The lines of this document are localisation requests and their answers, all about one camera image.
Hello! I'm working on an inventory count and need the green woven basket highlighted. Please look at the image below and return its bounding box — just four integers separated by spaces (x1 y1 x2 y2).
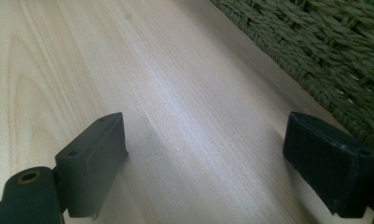
210 0 374 154

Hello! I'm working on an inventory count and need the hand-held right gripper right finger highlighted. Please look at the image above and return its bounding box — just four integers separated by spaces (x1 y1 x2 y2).
282 111 374 219

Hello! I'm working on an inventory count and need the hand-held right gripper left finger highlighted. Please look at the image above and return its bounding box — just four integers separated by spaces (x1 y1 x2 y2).
54 112 129 218

